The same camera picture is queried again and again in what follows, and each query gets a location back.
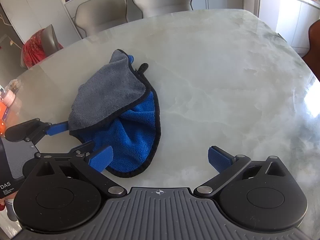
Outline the blue and grey microfibre towel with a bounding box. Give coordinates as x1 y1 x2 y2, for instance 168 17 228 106
68 49 161 178

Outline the orange box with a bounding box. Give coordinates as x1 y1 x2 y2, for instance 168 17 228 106
0 102 9 137

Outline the pink jar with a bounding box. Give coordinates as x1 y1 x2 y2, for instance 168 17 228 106
1 89 16 107

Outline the chair with red cloth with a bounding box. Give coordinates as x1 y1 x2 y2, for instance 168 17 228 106
20 24 63 69

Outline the beige chair left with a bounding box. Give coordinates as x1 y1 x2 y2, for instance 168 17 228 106
74 0 128 38

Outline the brown leather chair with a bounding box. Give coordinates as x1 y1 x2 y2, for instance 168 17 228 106
302 20 320 80

